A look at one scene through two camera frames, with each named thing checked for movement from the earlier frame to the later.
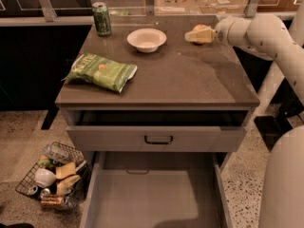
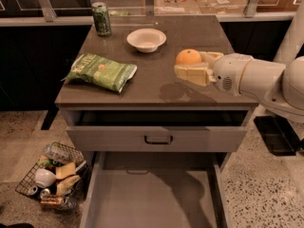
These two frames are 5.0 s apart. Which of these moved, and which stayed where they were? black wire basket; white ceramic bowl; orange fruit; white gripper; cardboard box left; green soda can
Moved: orange fruit; white gripper
Stayed: green soda can; black wire basket; cardboard box left; white ceramic bowl
